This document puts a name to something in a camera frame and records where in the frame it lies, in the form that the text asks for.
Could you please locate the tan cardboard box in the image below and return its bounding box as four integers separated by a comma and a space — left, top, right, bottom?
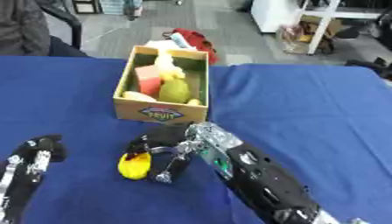
111, 45, 212, 123

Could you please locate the yellow toy lemon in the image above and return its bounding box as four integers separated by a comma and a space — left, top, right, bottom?
116, 150, 153, 181

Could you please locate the person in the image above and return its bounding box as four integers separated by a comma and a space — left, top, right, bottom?
0, 0, 89, 58

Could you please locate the yellow soft toy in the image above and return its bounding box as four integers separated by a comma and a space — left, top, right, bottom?
151, 48, 187, 81

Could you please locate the white table frame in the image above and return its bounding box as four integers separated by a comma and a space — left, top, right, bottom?
249, 0, 392, 55

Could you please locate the red watermelon slice toy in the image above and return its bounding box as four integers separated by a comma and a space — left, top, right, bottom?
133, 65, 165, 98

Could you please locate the red bag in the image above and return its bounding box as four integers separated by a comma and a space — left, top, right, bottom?
162, 27, 222, 66

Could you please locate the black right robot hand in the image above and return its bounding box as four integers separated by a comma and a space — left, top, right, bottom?
123, 122, 196, 184

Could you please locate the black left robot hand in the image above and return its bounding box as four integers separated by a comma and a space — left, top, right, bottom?
6, 134, 69, 187

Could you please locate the black chair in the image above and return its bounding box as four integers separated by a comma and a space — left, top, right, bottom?
38, 2, 85, 51

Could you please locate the green pear toy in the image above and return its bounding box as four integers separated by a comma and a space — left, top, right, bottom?
156, 77, 192, 104

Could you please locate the pale yellow toy fruit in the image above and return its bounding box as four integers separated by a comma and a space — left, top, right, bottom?
121, 90, 158, 103

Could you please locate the clear plastic bag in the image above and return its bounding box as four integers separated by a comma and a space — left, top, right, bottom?
276, 24, 314, 55

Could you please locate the brown cardboard box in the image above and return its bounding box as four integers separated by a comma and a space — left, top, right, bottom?
298, 14, 345, 39

